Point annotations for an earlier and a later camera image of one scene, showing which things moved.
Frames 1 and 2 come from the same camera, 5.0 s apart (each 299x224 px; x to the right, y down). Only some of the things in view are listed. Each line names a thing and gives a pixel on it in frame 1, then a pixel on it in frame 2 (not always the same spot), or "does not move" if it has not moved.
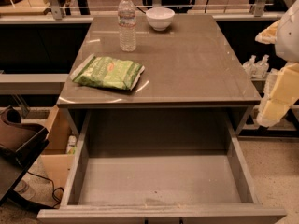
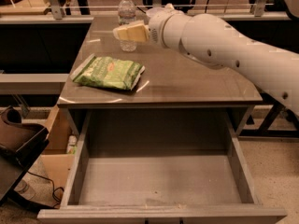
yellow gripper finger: (269, 35) -> (134, 23)
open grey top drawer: (163, 166) does not move
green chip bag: (108, 73) does not move
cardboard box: (57, 161) does not move
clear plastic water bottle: (127, 23) does not move
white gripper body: (289, 36) -> (154, 24)
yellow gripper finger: (279, 93) -> (134, 32)
